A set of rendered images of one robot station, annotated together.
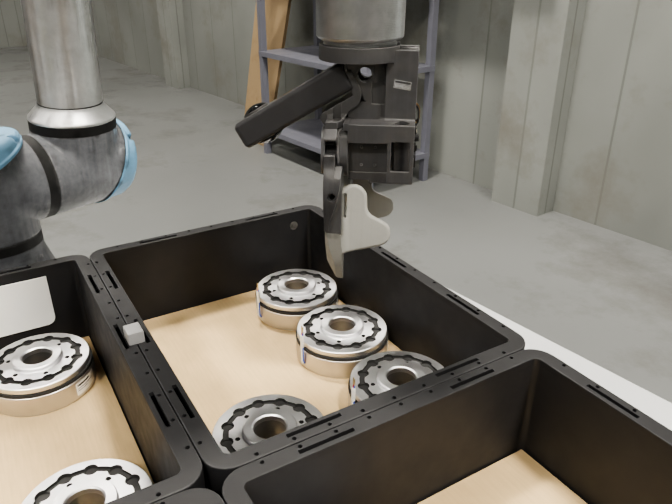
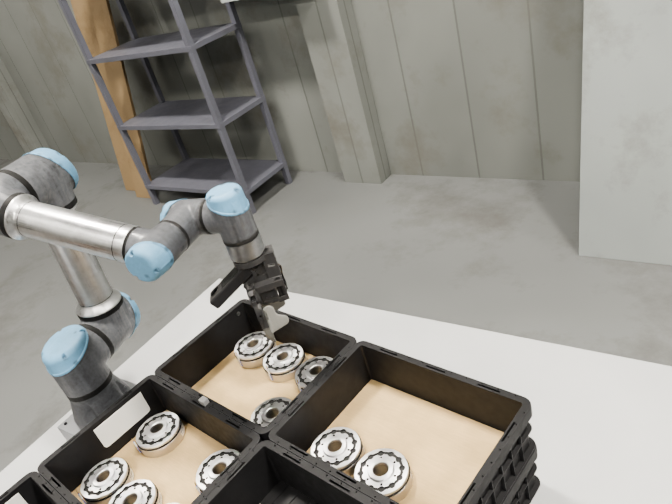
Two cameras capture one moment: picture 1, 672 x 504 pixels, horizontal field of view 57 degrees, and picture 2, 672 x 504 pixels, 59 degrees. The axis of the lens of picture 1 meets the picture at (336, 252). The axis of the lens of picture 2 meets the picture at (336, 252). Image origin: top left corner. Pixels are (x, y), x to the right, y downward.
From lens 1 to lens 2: 0.76 m
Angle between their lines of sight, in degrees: 10
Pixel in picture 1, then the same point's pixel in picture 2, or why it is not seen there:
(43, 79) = (83, 294)
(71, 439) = (192, 453)
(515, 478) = (371, 391)
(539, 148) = (364, 135)
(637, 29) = (397, 33)
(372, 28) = (253, 254)
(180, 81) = not seen: hidden behind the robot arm
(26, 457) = (179, 467)
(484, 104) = (312, 111)
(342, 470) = (305, 416)
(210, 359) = (230, 395)
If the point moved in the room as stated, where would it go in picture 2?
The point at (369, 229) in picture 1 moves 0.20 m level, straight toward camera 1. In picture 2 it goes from (279, 320) to (298, 378)
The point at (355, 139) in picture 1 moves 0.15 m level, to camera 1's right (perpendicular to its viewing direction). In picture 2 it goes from (261, 291) to (327, 265)
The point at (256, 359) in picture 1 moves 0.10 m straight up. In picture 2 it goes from (250, 387) to (236, 355)
